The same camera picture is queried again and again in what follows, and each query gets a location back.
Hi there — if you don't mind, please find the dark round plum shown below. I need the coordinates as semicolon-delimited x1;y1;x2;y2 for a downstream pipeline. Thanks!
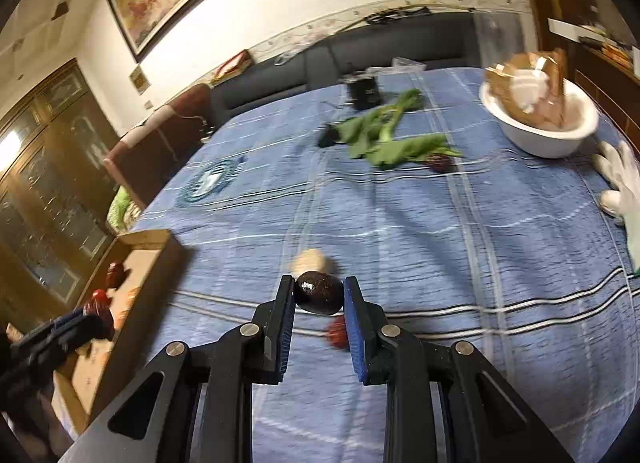
294;270;344;316

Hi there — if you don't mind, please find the red cherry tomato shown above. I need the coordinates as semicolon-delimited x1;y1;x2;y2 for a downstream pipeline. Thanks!
84;289;111;316

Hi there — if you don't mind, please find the small orange at left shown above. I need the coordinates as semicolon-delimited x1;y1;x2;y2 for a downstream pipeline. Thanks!
114;293;137;330

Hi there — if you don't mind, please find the small round red date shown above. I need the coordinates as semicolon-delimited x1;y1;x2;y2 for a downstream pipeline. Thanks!
326;316;349;350

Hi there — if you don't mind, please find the red date at far left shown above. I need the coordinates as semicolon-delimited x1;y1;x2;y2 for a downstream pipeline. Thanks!
105;261;127;289

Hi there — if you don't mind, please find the cardboard box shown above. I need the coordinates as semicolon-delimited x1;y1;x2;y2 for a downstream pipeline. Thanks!
52;229;186;437

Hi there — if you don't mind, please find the wooden glass cabinet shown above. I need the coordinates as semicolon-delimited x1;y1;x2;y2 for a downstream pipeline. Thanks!
1;60;118;332

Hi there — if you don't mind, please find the beige cube near dates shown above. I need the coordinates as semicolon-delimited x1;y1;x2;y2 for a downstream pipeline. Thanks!
290;249;332;278

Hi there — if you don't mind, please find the blue plaid tablecloth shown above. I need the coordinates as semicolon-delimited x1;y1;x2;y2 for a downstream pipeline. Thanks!
134;68;639;462

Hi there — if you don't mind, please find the brown armchair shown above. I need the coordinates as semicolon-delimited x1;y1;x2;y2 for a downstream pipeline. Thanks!
103;83;213;210

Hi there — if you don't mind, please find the dark date near vegetable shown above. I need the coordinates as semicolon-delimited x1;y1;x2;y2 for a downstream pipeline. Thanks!
426;153;456;174

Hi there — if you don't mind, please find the green leafy vegetable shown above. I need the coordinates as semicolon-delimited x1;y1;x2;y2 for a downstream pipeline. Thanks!
328;88;461;170

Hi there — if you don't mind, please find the black binder clip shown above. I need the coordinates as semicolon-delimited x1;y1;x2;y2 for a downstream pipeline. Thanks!
317;125;341;148

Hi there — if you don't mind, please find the white work glove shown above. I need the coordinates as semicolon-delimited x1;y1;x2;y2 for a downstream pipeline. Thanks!
592;142;640;275

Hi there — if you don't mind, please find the white bowl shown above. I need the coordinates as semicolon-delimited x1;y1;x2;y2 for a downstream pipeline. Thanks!
480;80;599;159

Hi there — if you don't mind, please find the small black device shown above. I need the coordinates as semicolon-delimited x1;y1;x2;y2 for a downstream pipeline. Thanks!
344;73;382;111

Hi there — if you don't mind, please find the brown crumpled paper bag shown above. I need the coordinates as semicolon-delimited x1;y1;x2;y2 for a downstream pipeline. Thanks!
485;48;567;131

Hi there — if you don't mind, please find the book on sofa back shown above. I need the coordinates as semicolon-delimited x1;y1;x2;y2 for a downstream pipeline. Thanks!
208;50;254;86

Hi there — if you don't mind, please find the dark grey sofa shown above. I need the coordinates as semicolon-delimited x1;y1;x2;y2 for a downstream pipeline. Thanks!
210;8;525;127

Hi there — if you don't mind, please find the wooden sideboard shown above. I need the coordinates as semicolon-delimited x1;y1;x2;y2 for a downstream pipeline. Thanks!
529;0;639;148

